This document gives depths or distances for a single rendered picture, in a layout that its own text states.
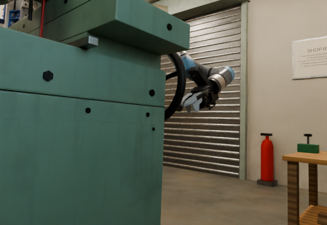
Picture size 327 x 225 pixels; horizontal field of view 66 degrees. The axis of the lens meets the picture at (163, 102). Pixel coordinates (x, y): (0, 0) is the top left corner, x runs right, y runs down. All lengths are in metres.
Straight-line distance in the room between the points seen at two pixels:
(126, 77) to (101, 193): 0.23
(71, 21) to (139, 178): 0.36
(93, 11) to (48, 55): 0.12
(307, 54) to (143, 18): 3.01
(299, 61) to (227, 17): 1.16
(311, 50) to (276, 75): 0.47
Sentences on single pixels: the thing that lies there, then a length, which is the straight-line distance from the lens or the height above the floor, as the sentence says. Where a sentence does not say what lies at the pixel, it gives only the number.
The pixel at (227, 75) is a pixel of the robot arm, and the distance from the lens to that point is 1.08.
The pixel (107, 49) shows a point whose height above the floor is 0.82.
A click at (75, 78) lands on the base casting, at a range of 0.46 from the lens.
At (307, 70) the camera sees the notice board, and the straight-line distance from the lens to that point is 3.36.
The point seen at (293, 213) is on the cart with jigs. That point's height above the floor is 0.24.
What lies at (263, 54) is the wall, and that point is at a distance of 3.55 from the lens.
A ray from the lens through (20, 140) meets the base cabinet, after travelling 0.42.
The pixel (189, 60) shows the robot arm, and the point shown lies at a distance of 0.99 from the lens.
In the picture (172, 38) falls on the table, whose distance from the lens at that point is 0.55.
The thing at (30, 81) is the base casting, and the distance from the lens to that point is 0.43.
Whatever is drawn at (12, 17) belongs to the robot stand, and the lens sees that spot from 1.57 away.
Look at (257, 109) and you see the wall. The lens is 3.45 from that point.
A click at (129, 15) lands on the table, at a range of 0.47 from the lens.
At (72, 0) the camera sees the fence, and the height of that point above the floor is 0.92.
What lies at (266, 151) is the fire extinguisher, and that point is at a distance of 3.25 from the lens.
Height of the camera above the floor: 0.67
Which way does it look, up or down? 5 degrees up
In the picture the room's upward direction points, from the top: 2 degrees clockwise
